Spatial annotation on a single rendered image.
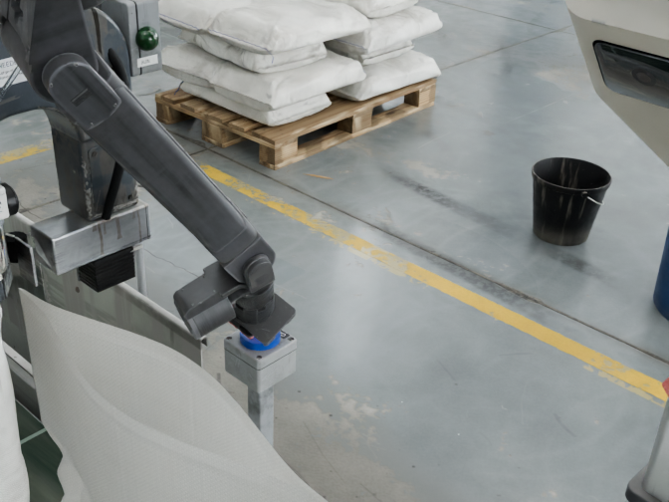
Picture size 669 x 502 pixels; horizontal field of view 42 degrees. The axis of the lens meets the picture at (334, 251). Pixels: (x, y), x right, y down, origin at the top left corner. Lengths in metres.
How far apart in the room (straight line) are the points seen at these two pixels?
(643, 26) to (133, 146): 0.49
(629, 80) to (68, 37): 0.54
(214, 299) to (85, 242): 0.19
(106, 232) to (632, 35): 0.67
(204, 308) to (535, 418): 1.59
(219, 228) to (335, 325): 1.84
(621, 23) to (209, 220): 0.47
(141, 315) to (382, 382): 1.13
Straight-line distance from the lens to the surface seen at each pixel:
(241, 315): 1.16
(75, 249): 1.13
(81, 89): 0.75
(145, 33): 1.08
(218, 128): 4.02
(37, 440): 1.86
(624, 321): 3.03
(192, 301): 1.06
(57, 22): 0.73
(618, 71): 0.93
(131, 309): 1.61
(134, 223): 1.17
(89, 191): 1.12
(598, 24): 0.88
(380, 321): 2.82
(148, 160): 0.86
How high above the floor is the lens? 1.59
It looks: 30 degrees down
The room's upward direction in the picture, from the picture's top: 3 degrees clockwise
